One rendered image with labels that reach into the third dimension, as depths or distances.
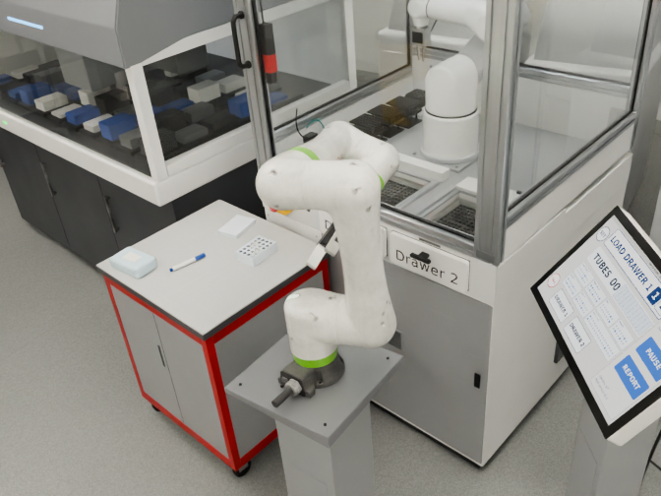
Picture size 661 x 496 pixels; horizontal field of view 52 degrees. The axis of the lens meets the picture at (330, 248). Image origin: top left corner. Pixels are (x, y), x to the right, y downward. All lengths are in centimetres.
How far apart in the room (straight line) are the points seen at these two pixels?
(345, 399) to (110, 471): 132
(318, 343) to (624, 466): 84
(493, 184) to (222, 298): 95
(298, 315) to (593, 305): 71
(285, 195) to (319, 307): 36
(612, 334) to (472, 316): 63
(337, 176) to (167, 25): 132
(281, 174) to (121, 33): 117
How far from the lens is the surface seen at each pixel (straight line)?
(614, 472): 197
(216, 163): 288
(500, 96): 177
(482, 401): 237
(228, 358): 228
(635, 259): 171
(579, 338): 170
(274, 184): 150
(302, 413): 179
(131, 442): 296
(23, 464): 307
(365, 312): 165
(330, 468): 200
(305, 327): 174
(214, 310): 222
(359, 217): 148
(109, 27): 255
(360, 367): 190
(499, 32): 173
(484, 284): 207
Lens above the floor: 210
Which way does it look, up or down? 34 degrees down
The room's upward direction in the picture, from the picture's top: 5 degrees counter-clockwise
